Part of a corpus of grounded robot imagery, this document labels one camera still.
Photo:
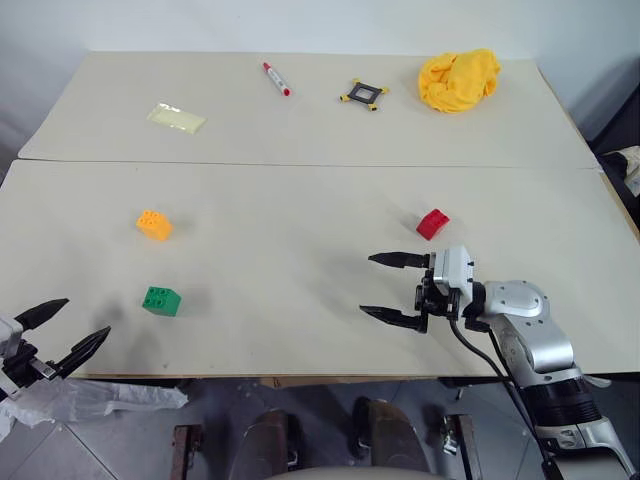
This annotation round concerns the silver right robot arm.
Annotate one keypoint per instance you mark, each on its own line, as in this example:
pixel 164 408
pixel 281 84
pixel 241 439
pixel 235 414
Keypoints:
pixel 525 320

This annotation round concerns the crumpled yellow cloth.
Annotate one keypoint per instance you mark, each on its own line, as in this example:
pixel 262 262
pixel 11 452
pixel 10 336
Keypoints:
pixel 457 82

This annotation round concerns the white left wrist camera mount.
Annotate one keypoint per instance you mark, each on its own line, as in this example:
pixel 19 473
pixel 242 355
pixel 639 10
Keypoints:
pixel 9 335

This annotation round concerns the green toy brick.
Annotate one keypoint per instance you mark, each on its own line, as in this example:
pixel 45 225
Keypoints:
pixel 161 301

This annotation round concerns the white crumpled plastic bag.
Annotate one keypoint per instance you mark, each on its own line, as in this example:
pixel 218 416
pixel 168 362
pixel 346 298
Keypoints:
pixel 85 400

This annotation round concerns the dark rounded shape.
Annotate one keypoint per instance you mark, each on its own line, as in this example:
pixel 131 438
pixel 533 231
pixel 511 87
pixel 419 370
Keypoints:
pixel 272 442
pixel 392 435

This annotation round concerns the orange toy brick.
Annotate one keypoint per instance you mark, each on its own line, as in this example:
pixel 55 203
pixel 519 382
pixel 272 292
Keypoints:
pixel 154 226

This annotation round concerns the rusty brown bar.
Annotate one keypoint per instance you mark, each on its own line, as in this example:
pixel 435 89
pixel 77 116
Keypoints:
pixel 465 445
pixel 187 450

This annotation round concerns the dark bundle with white bag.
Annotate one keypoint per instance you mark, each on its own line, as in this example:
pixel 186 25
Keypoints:
pixel 622 167

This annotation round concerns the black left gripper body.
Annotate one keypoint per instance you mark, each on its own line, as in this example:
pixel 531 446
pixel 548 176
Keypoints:
pixel 22 367

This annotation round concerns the red and white marker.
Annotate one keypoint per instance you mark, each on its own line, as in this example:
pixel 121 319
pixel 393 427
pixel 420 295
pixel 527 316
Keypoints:
pixel 276 79

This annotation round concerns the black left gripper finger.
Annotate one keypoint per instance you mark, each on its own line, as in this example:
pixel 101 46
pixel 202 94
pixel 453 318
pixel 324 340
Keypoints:
pixel 42 312
pixel 80 352

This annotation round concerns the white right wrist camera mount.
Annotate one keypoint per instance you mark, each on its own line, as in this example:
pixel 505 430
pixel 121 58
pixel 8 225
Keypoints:
pixel 452 272

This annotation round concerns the black yellow square frame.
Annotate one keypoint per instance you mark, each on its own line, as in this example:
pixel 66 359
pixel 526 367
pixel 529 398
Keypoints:
pixel 363 95

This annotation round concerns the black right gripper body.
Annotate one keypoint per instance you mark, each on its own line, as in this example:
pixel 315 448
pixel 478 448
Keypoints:
pixel 436 301

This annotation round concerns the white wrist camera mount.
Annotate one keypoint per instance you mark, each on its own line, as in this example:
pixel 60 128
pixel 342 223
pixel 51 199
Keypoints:
pixel 452 272
pixel 9 335

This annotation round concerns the red toy brick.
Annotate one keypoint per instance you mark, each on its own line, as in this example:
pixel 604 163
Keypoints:
pixel 432 224

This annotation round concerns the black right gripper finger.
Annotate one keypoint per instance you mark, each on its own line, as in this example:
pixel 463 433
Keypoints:
pixel 392 316
pixel 400 260

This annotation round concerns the clear plastic sachet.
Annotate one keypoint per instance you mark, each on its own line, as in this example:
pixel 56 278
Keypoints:
pixel 176 119

